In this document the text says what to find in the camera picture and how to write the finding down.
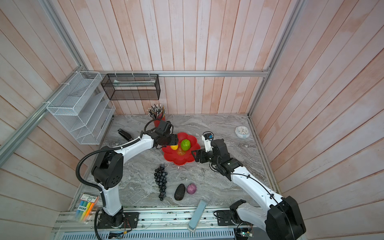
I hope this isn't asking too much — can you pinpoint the green bumpy fake fruit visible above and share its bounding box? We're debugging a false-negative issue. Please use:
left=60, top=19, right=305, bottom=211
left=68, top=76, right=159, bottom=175
left=180, top=139, right=191, bottom=152

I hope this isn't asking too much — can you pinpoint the yellow fake pear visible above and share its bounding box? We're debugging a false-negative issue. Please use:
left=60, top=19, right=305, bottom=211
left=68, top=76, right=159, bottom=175
left=170, top=145, right=179, bottom=151

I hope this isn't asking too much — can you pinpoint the red flower-shaped fruit bowl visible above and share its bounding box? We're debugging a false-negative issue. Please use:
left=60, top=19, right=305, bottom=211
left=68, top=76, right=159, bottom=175
left=162, top=132, right=201, bottom=166

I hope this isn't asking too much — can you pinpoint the purple fake fruit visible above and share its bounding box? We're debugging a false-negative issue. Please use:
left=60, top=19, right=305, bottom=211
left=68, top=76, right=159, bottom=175
left=186, top=184, right=197, bottom=195

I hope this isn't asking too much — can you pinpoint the dark fake avocado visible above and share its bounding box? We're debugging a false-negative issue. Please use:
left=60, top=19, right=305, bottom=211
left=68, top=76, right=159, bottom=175
left=174, top=184, right=186, bottom=201

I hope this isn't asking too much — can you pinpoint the dark fake grape bunch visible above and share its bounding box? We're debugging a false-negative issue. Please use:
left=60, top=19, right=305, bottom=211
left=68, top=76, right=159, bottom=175
left=154, top=164, right=168, bottom=201

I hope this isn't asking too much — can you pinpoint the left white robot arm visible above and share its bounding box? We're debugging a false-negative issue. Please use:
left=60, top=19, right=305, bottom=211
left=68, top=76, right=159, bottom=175
left=91, top=120, right=178, bottom=217

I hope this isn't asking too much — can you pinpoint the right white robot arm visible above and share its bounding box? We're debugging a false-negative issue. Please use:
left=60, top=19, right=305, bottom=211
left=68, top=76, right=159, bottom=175
left=192, top=134, right=307, bottom=240

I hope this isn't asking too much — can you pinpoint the red metal pencil bucket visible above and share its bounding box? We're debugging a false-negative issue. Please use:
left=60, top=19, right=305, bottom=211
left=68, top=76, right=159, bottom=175
left=154, top=117, right=165, bottom=128

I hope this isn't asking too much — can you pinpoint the bundle of pencils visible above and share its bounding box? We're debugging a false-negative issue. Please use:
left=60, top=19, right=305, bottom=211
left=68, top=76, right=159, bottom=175
left=148, top=104, right=166, bottom=120

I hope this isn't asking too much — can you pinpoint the white round clock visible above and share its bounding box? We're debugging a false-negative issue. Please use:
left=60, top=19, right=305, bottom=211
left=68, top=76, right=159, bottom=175
left=235, top=126, right=251, bottom=139

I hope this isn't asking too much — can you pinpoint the black stapler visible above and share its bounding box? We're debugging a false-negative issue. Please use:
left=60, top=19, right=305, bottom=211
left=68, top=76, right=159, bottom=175
left=118, top=129, right=133, bottom=142

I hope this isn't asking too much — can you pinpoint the grey blue rectangular bar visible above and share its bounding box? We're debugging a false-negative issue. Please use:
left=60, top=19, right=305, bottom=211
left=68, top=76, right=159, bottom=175
left=187, top=200, right=208, bottom=233

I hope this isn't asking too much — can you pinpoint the pack of coloured markers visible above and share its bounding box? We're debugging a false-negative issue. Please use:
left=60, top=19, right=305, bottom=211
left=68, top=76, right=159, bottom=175
left=75, top=193, right=100, bottom=223

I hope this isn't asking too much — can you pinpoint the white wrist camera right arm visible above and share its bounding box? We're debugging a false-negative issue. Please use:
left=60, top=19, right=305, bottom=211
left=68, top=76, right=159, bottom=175
left=202, top=131, right=214, bottom=153

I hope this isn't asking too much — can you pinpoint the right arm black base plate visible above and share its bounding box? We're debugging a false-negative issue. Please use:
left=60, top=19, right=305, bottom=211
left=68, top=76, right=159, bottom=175
left=214, top=210, right=241, bottom=226

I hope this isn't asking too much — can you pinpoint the black wire mesh basket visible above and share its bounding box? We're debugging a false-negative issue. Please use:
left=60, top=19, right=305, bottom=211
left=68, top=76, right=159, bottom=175
left=101, top=73, right=161, bottom=101

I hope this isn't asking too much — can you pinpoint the aluminium frame rail front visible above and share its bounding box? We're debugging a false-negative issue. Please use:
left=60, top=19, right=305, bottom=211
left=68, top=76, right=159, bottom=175
left=50, top=205, right=271, bottom=240

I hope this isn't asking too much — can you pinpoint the white wire mesh shelf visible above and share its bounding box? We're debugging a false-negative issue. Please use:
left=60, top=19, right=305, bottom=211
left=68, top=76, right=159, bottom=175
left=47, top=72, right=116, bottom=145

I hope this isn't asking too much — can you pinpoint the black corrugated cable hose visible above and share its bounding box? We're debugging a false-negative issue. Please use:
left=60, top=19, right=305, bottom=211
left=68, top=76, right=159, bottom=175
left=75, top=137, right=142, bottom=240

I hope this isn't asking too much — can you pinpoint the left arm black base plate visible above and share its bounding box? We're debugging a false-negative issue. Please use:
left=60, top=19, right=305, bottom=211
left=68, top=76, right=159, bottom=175
left=96, top=210, right=140, bottom=230

